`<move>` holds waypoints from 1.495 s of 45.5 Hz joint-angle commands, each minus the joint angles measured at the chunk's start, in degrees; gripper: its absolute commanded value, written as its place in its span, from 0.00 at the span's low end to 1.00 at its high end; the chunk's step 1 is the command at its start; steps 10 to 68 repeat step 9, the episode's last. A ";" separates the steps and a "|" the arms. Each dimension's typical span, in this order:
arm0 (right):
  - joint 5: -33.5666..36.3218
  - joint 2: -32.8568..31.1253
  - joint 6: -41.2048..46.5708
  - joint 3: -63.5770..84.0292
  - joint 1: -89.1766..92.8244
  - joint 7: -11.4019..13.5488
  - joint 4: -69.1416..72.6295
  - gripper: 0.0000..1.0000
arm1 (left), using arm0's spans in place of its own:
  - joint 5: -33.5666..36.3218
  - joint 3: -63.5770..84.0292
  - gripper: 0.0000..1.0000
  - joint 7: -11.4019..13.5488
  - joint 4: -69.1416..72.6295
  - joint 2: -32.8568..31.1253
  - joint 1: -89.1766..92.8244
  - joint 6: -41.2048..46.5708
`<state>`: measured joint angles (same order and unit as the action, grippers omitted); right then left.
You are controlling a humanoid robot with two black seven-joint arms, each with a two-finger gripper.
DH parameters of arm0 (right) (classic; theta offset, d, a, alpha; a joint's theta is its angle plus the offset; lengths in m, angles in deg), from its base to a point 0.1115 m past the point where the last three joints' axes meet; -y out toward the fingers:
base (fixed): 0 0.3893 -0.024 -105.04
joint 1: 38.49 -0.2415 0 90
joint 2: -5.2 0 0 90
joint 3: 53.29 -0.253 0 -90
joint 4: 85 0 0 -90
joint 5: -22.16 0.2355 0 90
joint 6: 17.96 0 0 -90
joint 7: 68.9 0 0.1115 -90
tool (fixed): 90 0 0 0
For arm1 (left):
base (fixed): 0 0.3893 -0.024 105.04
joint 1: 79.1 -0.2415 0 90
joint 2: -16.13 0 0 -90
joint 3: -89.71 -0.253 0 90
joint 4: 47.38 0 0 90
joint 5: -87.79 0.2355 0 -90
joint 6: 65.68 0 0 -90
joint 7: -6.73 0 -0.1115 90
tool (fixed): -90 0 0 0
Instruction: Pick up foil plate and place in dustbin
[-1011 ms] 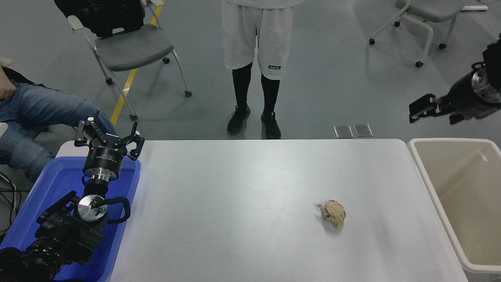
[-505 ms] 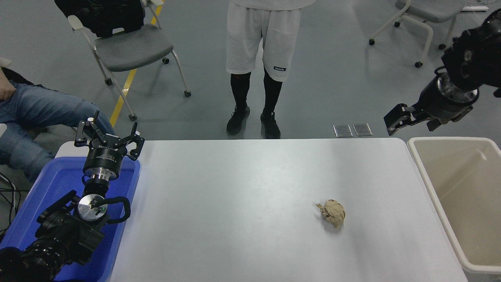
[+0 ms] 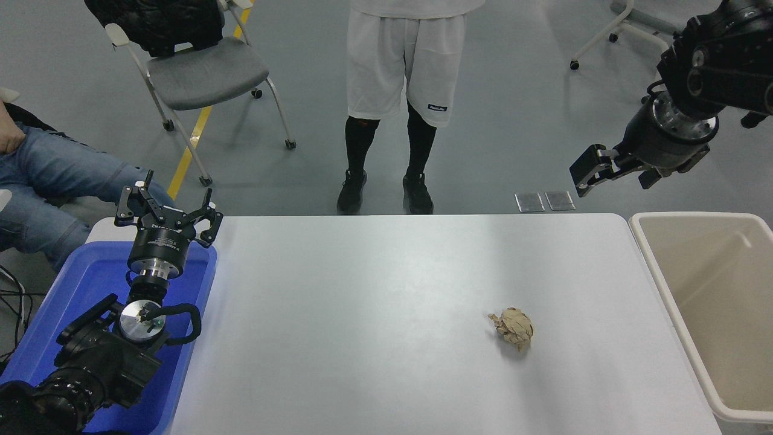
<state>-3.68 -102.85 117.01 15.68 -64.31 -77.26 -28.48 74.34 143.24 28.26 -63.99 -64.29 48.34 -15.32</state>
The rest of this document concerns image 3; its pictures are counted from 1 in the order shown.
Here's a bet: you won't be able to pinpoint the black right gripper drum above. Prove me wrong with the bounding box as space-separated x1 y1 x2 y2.
618 111 708 171

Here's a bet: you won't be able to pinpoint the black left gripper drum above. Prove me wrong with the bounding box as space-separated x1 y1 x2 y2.
127 208 198 269

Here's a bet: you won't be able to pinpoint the seated person's hand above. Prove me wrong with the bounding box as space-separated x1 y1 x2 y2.
0 103 27 155

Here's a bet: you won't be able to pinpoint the blue plastic tray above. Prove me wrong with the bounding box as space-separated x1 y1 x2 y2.
0 240 218 435

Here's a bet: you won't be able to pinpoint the seated person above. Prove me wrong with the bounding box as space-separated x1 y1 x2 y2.
0 103 173 274

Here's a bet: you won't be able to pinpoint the large pale bin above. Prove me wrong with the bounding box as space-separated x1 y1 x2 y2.
628 211 773 427

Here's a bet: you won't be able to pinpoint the crumpled tan paper ball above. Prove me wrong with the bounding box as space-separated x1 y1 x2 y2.
488 307 536 353

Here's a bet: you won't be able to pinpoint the black jacket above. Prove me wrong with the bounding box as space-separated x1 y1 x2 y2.
83 0 225 59

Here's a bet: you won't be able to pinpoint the standing person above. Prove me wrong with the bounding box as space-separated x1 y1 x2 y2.
337 0 485 215

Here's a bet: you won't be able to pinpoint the grey chair with white frame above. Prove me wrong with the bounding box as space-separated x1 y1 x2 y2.
569 0 686 70
104 0 297 187

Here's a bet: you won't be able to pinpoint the black cables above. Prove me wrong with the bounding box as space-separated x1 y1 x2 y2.
0 266 34 363

